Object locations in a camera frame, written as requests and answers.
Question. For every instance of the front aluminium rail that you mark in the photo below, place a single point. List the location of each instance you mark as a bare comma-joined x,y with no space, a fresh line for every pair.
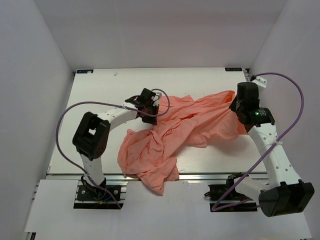
261,176

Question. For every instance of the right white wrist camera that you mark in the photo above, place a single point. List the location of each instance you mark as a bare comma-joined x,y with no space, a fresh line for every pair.
260,82

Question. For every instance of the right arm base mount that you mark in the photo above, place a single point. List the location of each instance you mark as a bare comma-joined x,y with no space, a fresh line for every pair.
217,190

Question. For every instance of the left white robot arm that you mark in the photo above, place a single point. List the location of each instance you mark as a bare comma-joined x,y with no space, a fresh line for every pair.
91,136

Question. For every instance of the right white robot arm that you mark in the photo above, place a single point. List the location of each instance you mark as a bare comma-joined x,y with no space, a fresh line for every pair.
286,193

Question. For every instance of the left blue table label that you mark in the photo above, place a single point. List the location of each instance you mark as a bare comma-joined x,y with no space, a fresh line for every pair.
84,71

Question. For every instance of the salmon pink jacket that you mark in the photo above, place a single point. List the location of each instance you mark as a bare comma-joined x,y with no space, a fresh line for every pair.
150,153

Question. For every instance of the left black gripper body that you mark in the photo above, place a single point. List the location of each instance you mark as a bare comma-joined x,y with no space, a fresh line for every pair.
152,109

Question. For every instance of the right aluminium side rail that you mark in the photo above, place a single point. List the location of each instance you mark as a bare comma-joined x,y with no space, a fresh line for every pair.
261,127

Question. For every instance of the right blue table label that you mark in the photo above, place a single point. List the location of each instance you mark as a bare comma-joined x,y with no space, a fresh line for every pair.
233,69

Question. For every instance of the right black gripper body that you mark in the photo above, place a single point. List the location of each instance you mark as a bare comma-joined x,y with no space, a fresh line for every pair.
235,106

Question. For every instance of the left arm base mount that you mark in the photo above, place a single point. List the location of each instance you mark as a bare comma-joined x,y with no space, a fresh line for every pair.
86,199

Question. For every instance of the blue table label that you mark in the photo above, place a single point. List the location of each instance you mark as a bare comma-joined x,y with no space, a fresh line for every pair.
84,71
233,69

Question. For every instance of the front white panel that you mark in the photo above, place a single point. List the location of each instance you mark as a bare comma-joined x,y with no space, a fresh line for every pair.
182,213

